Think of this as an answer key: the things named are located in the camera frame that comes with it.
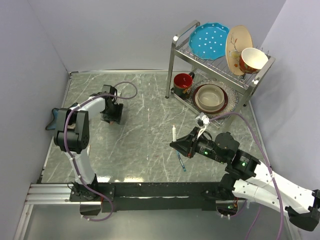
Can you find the blue star-shaped dish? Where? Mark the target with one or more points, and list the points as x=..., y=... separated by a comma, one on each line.
x=52, y=125

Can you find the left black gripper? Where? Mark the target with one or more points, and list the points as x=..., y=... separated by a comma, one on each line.
x=117, y=116

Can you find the blue polka-dot plate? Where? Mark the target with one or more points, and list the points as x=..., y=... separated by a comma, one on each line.
x=208, y=41

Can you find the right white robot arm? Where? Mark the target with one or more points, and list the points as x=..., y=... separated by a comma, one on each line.
x=248, y=178

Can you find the beige bowl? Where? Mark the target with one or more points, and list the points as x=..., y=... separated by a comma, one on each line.
x=210, y=96

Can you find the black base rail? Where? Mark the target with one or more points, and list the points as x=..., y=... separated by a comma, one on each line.
x=139, y=196

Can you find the dark red plate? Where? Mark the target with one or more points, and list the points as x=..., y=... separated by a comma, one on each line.
x=200, y=100

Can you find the steel dish rack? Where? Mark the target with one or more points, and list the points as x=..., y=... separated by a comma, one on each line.
x=214, y=69

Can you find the blue marker pen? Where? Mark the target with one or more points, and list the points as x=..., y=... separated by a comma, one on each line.
x=181, y=161

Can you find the white orange-tipped marker pen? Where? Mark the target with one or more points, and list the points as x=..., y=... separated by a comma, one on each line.
x=174, y=137

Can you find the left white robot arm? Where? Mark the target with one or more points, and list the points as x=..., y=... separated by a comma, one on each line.
x=72, y=136

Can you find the cream floral plate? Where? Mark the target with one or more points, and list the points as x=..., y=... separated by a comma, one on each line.
x=238, y=39

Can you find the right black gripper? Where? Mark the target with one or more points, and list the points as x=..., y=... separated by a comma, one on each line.
x=187, y=145

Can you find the red white bowl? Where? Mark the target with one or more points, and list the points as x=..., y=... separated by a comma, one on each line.
x=252, y=60

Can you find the red black mug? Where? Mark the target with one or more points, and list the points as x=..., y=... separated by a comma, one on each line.
x=182, y=84

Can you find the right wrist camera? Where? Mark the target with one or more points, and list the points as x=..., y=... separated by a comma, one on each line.
x=202, y=121

